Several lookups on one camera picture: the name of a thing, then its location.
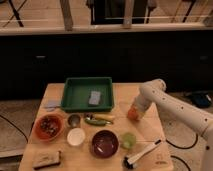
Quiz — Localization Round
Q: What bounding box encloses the orange bowl with contents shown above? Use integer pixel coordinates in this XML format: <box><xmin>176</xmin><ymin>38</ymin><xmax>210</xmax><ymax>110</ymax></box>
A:
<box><xmin>33</xmin><ymin>114</ymin><xmax>64</xmax><ymax>142</ymax></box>

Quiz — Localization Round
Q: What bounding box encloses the orange apple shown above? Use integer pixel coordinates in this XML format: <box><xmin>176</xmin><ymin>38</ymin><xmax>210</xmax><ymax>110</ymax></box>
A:
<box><xmin>127</xmin><ymin>107</ymin><xmax>139</xmax><ymax>121</ymax></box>

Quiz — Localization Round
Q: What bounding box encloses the black cable left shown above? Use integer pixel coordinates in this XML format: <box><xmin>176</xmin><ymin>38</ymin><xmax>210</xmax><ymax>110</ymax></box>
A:
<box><xmin>0</xmin><ymin>114</ymin><xmax>30</xmax><ymax>144</ymax></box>

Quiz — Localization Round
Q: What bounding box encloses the black floor cable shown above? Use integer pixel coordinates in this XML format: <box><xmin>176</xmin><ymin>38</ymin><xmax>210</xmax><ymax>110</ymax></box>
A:
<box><xmin>165</xmin><ymin>132</ymin><xmax>200</xmax><ymax>150</ymax></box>

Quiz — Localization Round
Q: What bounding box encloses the white paper cup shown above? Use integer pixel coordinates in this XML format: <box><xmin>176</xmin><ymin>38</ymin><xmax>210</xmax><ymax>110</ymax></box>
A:
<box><xmin>67</xmin><ymin>128</ymin><xmax>86</xmax><ymax>146</ymax></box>

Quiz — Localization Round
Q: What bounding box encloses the green cup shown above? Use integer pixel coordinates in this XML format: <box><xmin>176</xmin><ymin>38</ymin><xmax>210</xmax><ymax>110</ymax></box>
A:
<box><xmin>121</xmin><ymin>132</ymin><xmax>136</xmax><ymax>149</ymax></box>

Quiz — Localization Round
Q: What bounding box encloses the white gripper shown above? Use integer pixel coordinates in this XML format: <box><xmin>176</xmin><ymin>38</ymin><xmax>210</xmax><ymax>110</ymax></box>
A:
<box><xmin>133</xmin><ymin>95</ymin><xmax>151</xmax><ymax>119</ymax></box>

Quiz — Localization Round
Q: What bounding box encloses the blue grey cloth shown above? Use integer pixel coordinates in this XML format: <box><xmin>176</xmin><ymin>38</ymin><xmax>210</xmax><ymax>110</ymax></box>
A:
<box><xmin>44</xmin><ymin>100</ymin><xmax>60</xmax><ymax>112</ymax></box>

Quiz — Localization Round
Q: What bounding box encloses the dark blue floor object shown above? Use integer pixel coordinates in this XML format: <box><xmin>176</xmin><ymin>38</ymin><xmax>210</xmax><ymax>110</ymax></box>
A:
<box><xmin>191</xmin><ymin>93</ymin><xmax>212</xmax><ymax>108</ymax></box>

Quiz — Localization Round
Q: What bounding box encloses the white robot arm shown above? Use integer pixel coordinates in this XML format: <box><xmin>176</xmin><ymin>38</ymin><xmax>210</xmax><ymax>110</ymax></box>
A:
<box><xmin>133</xmin><ymin>79</ymin><xmax>213</xmax><ymax>171</ymax></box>

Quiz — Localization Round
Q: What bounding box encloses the dark purple bowl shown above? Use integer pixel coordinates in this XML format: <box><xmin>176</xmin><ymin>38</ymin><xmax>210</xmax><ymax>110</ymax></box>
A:
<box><xmin>91</xmin><ymin>130</ymin><xmax>119</xmax><ymax>158</ymax></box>

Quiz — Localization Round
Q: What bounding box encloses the green plastic tray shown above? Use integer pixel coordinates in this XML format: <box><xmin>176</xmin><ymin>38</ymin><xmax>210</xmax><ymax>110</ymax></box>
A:
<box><xmin>61</xmin><ymin>77</ymin><xmax>114</xmax><ymax>113</ymax></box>

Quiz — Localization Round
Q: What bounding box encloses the brown sponge block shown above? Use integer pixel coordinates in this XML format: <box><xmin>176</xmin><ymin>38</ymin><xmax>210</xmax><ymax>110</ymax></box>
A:
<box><xmin>33</xmin><ymin>151</ymin><xmax>61</xmax><ymax>170</ymax></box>

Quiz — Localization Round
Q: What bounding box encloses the green chili pepper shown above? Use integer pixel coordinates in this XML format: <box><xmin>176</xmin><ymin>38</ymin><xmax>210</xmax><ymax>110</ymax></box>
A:
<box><xmin>84</xmin><ymin>118</ymin><xmax>107</xmax><ymax>126</ymax></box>

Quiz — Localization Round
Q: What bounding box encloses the small metal cup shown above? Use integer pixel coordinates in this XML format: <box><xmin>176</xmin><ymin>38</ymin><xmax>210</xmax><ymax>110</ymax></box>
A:
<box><xmin>67</xmin><ymin>114</ymin><xmax>81</xmax><ymax>128</ymax></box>

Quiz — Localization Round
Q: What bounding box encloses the black white brush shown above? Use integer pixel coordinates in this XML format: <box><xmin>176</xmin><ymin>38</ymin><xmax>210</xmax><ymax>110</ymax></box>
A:
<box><xmin>123</xmin><ymin>140</ymin><xmax>161</xmax><ymax>169</ymax></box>

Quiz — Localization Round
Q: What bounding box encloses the grey blue sponge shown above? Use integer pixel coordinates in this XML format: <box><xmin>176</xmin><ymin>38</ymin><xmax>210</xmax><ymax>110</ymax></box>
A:
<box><xmin>88</xmin><ymin>91</ymin><xmax>101</xmax><ymax>106</ymax></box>

